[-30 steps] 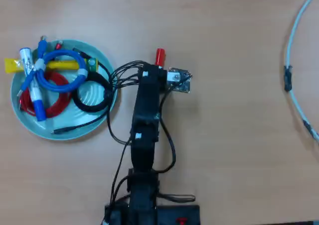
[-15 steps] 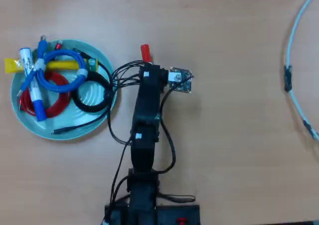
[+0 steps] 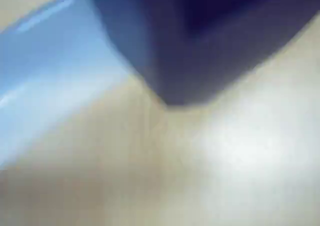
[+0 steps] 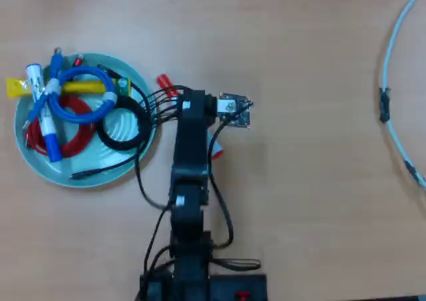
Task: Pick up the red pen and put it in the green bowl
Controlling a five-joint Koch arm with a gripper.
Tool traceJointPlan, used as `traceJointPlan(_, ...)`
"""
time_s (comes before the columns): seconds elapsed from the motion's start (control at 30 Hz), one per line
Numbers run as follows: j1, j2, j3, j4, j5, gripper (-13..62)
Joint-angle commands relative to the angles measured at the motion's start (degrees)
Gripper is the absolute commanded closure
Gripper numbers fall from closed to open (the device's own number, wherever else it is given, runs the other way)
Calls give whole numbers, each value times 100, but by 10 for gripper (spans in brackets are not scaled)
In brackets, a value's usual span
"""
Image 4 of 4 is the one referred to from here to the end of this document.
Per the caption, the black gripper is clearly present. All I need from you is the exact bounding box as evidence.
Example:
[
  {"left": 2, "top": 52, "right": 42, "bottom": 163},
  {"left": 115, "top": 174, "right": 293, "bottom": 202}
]
[{"left": 178, "top": 89, "right": 219, "bottom": 126}]

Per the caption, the long black tape wrap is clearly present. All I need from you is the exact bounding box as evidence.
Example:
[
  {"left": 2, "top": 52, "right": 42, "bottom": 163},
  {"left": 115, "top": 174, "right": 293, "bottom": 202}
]
[{"left": 378, "top": 87, "right": 391, "bottom": 123}]

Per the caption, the black coiled cable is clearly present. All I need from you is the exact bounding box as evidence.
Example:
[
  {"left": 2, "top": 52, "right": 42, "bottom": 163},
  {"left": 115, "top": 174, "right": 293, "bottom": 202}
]
[{"left": 71, "top": 64, "right": 153, "bottom": 181}]

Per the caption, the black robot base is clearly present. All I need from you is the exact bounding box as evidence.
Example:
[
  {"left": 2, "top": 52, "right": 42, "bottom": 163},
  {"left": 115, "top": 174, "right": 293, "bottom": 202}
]
[{"left": 138, "top": 262, "right": 269, "bottom": 301}]

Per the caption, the red-capped white marker pen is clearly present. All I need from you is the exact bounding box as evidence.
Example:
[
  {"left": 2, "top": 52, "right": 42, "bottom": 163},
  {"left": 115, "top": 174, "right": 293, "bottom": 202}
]
[{"left": 156, "top": 74, "right": 224, "bottom": 159}]

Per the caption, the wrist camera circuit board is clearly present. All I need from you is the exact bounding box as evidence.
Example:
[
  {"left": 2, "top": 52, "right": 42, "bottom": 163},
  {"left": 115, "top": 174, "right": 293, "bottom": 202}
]
[{"left": 216, "top": 93, "right": 254, "bottom": 131}]

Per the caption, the black camera cable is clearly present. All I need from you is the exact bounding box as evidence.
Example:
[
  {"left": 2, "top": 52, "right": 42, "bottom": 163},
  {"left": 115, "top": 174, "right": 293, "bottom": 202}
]
[{"left": 206, "top": 121, "right": 234, "bottom": 248}]

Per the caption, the short black tape wrap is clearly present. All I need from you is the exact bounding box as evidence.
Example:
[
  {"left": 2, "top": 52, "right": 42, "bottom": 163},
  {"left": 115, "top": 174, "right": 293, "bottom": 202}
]
[{"left": 403, "top": 160, "right": 421, "bottom": 185}]

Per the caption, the blue-capped white marker pen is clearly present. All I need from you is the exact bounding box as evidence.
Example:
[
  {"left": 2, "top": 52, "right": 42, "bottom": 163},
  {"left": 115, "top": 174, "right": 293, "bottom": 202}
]
[{"left": 25, "top": 63, "right": 63, "bottom": 163}]

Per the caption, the red coiled cable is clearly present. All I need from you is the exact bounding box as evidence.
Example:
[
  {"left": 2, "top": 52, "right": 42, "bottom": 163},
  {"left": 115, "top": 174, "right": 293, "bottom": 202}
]
[{"left": 25, "top": 56, "right": 96, "bottom": 158}]

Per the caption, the green round bowl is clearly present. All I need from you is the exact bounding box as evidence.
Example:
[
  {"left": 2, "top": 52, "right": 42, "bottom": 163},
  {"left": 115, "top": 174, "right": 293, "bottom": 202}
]
[{"left": 13, "top": 53, "right": 158, "bottom": 188}]

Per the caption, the white cable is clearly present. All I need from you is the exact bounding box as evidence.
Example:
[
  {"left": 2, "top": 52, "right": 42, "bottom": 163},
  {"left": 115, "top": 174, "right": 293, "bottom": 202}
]
[{"left": 380, "top": 0, "right": 426, "bottom": 190}]

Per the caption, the thin black wire bundle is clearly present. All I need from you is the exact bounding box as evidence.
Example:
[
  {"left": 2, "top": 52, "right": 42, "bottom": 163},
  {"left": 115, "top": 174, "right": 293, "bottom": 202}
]
[{"left": 132, "top": 85, "right": 192, "bottom": 295}]

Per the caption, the blue coiled USB cable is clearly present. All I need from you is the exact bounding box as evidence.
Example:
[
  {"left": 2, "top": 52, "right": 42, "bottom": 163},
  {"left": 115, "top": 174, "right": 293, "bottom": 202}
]
[{"left": 22, "top": 47, "right": 118, "bottom": 131}]

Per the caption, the black wire loop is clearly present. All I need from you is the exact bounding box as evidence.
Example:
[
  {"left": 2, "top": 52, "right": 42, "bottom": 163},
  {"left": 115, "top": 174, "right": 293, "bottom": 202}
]
[{"left": 211, "top": 258, "right": 263, "bottom": 271}]

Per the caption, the small green label tag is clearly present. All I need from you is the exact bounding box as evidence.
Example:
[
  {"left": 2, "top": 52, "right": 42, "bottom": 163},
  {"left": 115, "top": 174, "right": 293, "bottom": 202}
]
[{"left": 115, "top": 77, "right": 131, "bottom": 97}]

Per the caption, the yellow tube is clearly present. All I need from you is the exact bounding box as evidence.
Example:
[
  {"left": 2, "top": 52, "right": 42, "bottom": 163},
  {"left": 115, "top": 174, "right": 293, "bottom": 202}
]
[{"left": 5, "top": 77, "right": 116, "bottom": 99}]

